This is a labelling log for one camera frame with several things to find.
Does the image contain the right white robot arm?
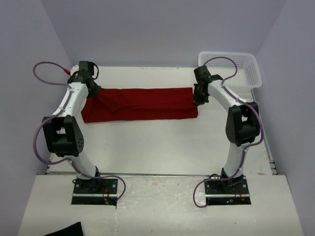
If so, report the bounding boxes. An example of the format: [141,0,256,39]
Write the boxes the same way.
[193,66,260,193]

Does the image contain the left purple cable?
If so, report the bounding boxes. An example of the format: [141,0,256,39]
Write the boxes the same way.
[32,61,126,203]

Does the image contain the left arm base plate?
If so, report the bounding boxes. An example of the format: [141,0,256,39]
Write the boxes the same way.
[71,177,118,207]

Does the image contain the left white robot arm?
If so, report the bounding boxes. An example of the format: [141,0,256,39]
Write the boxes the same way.
[43,61,102,193]

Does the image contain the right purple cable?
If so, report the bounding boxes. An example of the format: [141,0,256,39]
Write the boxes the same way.
[193,57,264,209]

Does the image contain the white plastic basket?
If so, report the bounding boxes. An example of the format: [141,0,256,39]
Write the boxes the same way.
[198,52,262,95]

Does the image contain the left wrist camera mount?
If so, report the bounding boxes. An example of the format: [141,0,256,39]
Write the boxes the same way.
[63,64,79,76]

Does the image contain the red t-shirt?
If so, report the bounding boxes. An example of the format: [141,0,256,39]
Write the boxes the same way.
[81,88,198,123]

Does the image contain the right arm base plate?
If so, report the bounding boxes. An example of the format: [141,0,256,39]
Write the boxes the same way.
[204,174,251,206]

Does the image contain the black cloth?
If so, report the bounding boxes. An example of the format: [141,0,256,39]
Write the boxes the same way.
[45,222,84,236]

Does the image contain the purple cable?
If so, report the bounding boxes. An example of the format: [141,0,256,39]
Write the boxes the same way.
[32,61,126,203]
[193,57,264,209]

